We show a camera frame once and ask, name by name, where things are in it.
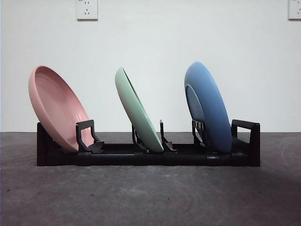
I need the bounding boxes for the pale green plate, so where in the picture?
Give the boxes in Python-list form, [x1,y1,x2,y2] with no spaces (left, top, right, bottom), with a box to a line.
[114,66,165,153]

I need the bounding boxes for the blue plate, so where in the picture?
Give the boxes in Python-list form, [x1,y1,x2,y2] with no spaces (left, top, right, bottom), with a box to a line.
[184,61,233,154]

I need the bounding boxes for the pink plate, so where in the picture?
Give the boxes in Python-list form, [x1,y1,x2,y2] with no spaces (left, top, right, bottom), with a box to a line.
[28,65,91,153]

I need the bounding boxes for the black plastic dish rack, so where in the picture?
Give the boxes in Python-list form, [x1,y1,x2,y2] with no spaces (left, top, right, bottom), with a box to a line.
[37,119,261,168]

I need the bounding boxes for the white wall socket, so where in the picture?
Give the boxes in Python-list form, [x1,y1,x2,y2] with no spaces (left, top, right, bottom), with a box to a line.
[288,0,301,21]
[76,0,99,21]

